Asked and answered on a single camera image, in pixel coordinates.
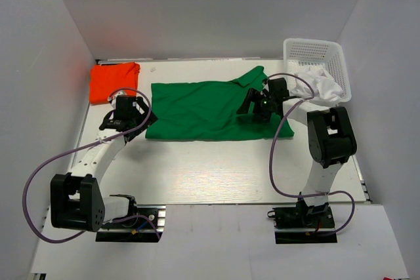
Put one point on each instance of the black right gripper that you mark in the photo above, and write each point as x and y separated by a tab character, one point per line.
252	95

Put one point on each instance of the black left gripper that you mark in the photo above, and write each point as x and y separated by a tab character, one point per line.
144	116

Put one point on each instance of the green polo shirt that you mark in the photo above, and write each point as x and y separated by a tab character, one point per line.
207	111

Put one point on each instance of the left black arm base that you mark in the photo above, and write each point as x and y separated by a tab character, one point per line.
146	227

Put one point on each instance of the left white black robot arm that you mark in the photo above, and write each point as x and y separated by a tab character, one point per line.
76	199

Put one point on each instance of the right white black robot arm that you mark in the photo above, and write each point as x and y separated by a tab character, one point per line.
331	143

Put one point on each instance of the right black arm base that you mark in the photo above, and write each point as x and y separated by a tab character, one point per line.
290	228

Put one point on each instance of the folded orange t shirt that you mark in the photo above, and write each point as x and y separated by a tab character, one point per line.
107	78

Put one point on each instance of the white perforated plastic basket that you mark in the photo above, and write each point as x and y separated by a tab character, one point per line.
298	54

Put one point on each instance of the crumpled white t shirt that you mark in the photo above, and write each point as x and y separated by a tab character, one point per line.
322	83

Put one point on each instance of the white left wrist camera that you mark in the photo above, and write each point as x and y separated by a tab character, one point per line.
112	98

